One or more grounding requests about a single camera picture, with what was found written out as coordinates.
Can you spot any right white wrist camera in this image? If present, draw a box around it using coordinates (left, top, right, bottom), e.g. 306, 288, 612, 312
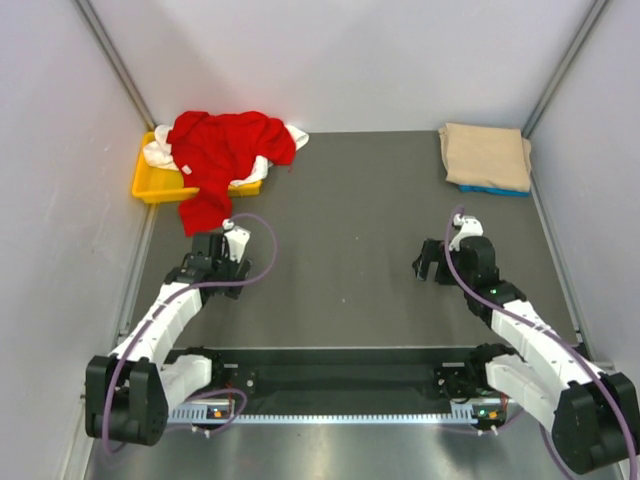
447, 213, 484, 252

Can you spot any yellow plastic bin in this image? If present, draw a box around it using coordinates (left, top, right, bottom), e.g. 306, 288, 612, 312
131, 132, 262, 209

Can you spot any grey slotted cable duct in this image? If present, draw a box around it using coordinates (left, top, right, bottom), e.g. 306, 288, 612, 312
168, 403, 506, 425

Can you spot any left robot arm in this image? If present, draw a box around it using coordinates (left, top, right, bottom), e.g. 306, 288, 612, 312
84, 225, 251, 446

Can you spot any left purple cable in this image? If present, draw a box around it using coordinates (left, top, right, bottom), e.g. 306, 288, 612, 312
102, 212, 279, 455

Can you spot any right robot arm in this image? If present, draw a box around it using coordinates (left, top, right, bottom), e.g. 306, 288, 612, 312
412, 236, 639, 479

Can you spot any red t shirt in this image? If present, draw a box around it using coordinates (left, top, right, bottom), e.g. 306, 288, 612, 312
167, 111, 296, 237

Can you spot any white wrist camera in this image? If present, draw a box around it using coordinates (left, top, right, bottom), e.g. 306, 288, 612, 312
447, 213, 484, 252
222, 219, 251, 263

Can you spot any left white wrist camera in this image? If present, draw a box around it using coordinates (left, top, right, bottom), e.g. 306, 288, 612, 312
222, 219, 251, 263

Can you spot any folded blue t shirt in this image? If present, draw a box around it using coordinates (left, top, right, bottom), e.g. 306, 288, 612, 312
458, 185, 530, 198

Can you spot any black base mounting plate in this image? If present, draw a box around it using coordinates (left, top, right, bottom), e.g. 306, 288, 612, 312
213, 363, 489, 401

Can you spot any beige t shirt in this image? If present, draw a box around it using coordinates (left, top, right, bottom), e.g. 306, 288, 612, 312
438, 123, 532, 192

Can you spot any aluminium frame rail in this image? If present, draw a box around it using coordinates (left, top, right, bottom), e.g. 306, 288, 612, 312
79, 363, 626, 401

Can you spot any white t shirt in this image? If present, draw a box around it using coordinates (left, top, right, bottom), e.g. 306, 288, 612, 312
142, 124, 309, 187

